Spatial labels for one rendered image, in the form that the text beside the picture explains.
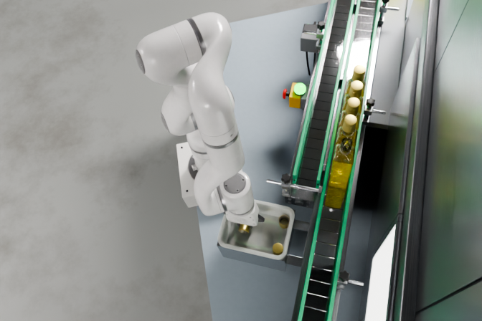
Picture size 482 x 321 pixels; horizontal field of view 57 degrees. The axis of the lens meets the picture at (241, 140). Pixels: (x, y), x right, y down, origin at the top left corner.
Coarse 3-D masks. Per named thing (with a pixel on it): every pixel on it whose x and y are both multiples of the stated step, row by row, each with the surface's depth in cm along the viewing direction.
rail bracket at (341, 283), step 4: (340, 272) 117; (344, 272) 116; (340, 276) 116; (344, 276) 116; (348, 276) 116; (340, 280) 120; (344, 280) 116; (348, 280) 116; (352, 280) 120; (340, 284) 124; (344, 284) 120; (356, 284) 120; (360, 284) 119; (336, 288) 127; (340, 288) 125
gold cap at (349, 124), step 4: (348, 116) 121; (352, 116) 121; (344, 120) 120; (348, 120) 120; (352, 120) 120; (356, 120) 120; (344, 124) 121; (348, 124) 120; (352, 124) 120; (344, 128) 123; (348, 128) 121; (352, 128) 121; (348, 132) 123; (352, 132) 123
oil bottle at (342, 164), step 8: (336, 152) 124; (352, 152) 124; (336, 160) 125; (344, 160) 124; (352, 160) 124; (336, 168) 129; (344, 168) 128; (336, 176) 134; (344, 176) 132; (336, 184) 139; (344, 184) 137
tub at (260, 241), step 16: (272, 208) 146; (288, 208) 144; (224, 224) 144; (272, 224) 149; (288, 224) 145; (224, 240) 145; (240, 240) 148; (256, 240) 147; (272, 240) 147; (288, 240) 139; (272, 256) 137
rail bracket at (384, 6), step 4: (384, 0) 159; (388, 0) 159; (380, 4) 164; (384, 4) 162; (380, 8) 163; (384, 8) 163; (388, 8) 163; (392, 8) 163; (396, 8) 163; (380, 12) 166; (384, 12) 164; (380, 16) 167; (380, 20) 169; (380, 24) 170
